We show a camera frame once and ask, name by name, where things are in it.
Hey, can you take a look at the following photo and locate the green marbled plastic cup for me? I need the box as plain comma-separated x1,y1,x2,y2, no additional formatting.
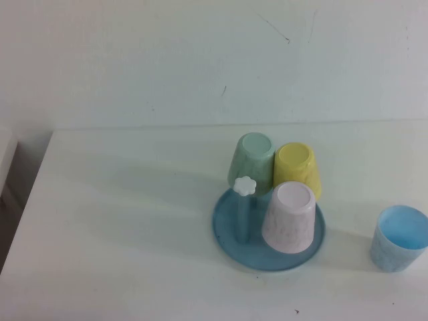
227,132,276,196

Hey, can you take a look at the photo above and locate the pink marbled plastic cup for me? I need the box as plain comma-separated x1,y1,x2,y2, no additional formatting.
260,181,316,253

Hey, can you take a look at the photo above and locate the blue cup stand with posts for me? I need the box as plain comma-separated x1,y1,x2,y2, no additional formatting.
211,175,327,272

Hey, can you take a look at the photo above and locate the blue marbled plastic cup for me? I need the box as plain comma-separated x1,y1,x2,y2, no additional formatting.
369,204,428,274

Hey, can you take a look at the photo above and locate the yellow marbled plastic cup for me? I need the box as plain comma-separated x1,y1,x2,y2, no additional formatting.
273,142,323,201

